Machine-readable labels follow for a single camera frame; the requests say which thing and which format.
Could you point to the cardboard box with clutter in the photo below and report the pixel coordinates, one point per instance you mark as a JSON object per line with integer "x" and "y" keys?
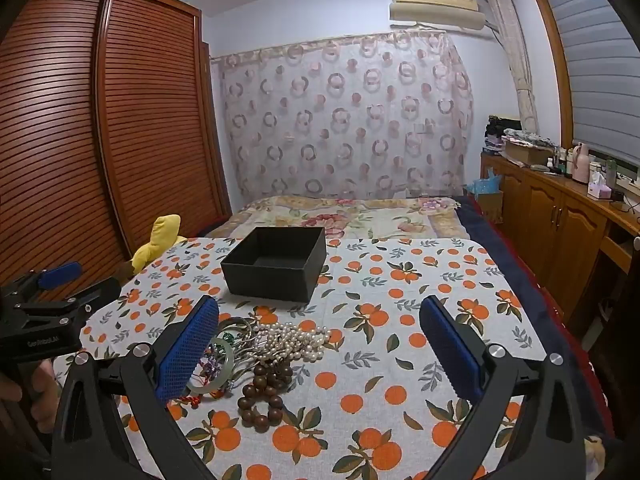
{"x": 527, "y": 150}

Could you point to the silver bangle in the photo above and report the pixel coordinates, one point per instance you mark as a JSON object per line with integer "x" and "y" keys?
{"x": 236, "y": 321}

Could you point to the white wall air conditioner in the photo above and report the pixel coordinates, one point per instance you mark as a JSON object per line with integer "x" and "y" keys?
{"x": 435, "y": 5}

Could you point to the grey window blind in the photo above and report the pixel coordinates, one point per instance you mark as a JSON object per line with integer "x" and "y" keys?
{"x": 600, "y": 60}

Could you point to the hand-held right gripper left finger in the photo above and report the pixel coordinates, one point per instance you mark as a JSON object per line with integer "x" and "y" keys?
{"x": 185, "y": 350}

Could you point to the blue plastic bag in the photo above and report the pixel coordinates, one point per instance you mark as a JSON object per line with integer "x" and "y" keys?
{"x": 484, "y": 182}

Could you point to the pale green bangle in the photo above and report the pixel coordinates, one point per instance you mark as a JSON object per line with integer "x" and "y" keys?
{"x": 228, "y": 366}

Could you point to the person's left hand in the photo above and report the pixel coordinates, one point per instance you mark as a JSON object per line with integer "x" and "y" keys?
{"x": 45, "y": 390}

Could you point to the stack of folded clothes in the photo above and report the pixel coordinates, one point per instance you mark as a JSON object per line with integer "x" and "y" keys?
{"x": 500, "y": 132}

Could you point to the wooden side cabinet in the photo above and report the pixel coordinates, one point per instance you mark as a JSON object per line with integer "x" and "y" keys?
{"x": 545, "y": 230}

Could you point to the pink tissue box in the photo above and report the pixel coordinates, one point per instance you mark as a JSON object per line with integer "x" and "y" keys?
{"x": 599, "y": 189}

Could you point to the yellow plush toy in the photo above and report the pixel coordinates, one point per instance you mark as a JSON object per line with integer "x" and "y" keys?
{"x": 160, "y": 240}

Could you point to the green bottle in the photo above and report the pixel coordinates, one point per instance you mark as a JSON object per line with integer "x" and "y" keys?
{"x": 611, "y": 172}

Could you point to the purple flower hairpin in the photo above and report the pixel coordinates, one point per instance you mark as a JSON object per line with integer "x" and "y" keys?
{"x": 212, "y": 367}

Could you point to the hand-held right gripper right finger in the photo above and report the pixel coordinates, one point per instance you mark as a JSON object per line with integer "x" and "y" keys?
{"x": 450, "y": 350}

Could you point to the pink thermos jug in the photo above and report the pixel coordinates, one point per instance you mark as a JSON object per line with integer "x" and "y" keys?
{"x": 581, "y": 165}

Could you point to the floral bed blanket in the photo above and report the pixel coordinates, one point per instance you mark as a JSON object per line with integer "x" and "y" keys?
{"x": 360, "y": 217}

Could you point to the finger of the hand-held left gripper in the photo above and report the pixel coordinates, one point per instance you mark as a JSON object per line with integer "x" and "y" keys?
{"x": 90, "y": 297}
{"x": 60, "y": 275}

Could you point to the circle print sheer curtain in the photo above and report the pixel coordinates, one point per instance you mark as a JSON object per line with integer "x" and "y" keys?
{"x": 345, "y": 115}

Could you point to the orange fruit print tablecloth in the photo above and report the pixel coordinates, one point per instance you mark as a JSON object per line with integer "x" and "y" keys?
{"x": 380, "y": 350}

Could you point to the brown slatted wooden wardrobe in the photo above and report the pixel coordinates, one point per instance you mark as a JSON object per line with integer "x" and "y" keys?
{"x": 125, "y": 110}

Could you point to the dark blue bedsheet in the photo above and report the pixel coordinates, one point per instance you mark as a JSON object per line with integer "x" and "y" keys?
{"x": 520, "y": 270}

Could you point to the black box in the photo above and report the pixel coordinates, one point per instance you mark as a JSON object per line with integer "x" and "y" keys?
{"x": 272, "y": 270}

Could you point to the beige tied curtain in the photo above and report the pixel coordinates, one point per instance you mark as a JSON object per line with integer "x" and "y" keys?
{"x": 515, "y": 60}

